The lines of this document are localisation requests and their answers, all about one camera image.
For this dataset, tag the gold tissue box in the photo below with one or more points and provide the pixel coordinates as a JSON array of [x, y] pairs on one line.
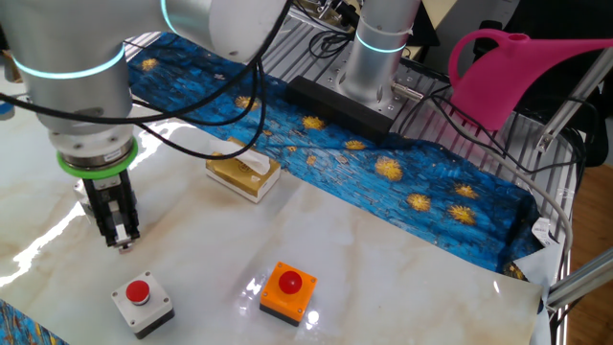
[[234, 177]]

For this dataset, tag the grey box red mushroom button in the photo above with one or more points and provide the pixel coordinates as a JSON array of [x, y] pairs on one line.
[[143, 309]]

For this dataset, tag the marble pattern mat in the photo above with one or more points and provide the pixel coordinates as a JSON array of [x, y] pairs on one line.
[[239, 249]]

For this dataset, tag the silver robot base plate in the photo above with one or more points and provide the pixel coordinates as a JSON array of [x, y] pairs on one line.
[[407, 108]]

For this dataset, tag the pink watering can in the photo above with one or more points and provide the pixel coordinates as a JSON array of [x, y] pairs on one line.
[[493, 76]]

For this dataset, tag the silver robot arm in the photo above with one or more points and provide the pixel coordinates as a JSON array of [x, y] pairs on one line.
[[76, 57]]

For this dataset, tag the aluminium frame post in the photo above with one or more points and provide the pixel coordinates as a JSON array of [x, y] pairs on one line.
[[579, 282], [574, 100]]

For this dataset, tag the white cloth label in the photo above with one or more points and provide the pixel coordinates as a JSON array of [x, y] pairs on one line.
[[543, 232]]

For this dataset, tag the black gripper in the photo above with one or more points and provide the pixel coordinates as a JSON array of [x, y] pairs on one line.
[[98, 201]]

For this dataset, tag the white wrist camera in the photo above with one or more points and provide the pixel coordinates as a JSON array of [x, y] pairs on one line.
[[6, 110]]

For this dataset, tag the orange box red button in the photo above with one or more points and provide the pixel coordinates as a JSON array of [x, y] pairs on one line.
[[287, 299]]

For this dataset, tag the white tissue sheet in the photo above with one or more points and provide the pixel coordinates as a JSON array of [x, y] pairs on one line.
[[254, 160]]

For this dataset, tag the blue starry night cloth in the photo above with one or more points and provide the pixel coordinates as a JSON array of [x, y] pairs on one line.
[[383, 201]]

